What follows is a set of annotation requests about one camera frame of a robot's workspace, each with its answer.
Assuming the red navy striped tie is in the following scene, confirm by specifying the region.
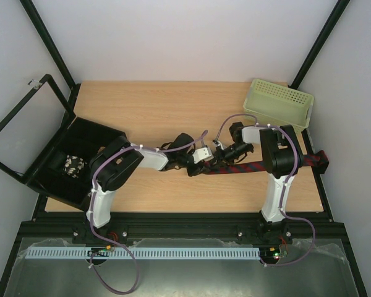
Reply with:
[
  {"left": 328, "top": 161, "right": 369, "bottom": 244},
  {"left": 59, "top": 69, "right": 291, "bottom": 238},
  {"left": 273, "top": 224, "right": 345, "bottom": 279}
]
[{"left": 205, "top": 150, "right": 329, "bottom": 174}]

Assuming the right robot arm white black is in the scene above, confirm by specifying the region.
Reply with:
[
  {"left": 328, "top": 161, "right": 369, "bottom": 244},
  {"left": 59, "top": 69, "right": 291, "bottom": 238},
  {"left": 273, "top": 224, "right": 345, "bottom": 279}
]
[{"left": 210, "top": 122, "right": 304, "bottom": 243}]

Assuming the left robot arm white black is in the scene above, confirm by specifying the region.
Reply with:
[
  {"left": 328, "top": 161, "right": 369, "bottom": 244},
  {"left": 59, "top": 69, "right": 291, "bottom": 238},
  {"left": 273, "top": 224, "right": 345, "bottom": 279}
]
[{"left": 86, "top": 130, "right": 211, "bottom": 228}]

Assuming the light green plastic basket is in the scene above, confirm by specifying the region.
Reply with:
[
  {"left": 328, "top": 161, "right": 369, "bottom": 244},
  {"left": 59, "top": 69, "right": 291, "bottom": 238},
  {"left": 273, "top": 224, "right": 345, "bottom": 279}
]
[{"left": 243, "top": 79, "right": 314, "bottom": 134}]

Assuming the black white patterned rolled tie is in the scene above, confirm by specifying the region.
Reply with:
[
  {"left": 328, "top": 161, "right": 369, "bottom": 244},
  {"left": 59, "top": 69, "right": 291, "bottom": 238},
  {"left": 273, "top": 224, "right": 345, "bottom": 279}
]
[{"left": 63, "top": 155, "right": 86, "bottom": 178}]

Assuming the black divided storage box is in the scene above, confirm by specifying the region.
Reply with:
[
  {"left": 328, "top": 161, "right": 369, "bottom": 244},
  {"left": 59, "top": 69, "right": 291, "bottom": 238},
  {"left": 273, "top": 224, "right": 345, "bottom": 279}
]
[{"left": 27, "top": 118, "right": 126, "bottom": 211}]

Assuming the black open box lid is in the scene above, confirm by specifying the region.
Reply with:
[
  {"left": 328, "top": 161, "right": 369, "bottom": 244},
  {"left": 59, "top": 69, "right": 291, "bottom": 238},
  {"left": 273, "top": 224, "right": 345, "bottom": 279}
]
[{"left": 0, "top": 74, "right": 76, "bottom": 184}]

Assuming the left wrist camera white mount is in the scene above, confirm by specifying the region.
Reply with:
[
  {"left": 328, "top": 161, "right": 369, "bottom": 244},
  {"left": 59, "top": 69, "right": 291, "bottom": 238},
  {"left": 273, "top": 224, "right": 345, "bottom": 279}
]
[{"left": 192, "top": 146, "right": 213, "bottom": 164}]

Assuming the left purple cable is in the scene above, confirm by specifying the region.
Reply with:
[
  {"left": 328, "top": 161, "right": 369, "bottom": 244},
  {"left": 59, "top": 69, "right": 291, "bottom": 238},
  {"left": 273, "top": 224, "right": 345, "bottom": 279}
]
[{"left": 88, "top": 129, "right": 209, "bottom": 293}]

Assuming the light blue slotted cable duct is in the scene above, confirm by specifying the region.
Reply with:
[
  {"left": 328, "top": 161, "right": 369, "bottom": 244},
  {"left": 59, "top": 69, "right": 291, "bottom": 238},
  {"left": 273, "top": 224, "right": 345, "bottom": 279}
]
[{"left": 25, "top": 247, "right": 260, "bottom": 260}]

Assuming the left black frame post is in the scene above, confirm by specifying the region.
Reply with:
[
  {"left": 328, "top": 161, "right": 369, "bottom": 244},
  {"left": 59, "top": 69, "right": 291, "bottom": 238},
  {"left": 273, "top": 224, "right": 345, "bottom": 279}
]
[{"left": 19, "top": 0, "right": 77, "bottom": 90}]

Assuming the black frame post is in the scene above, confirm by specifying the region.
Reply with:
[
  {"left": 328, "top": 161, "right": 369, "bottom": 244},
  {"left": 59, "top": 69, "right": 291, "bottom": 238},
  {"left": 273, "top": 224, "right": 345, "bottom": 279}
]
[
  {"left": 19, "top": 0, "right": 77, "bottom": 90},
  {"left": 289, "top": 0, "right": 351, "bottom": 90}
]

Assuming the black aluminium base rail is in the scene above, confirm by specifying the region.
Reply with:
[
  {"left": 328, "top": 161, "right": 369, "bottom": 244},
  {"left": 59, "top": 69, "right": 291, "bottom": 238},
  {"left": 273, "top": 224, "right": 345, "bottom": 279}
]
[{"left": 15, "top": 212, "right": 349, "bottom": 247}]

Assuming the right black frame post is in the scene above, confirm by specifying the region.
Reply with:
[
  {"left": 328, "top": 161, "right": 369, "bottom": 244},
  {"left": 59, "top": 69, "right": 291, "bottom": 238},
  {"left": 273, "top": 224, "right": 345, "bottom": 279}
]
[{"left": 289, "top": 0, "right": 351, "bottom": 90}]

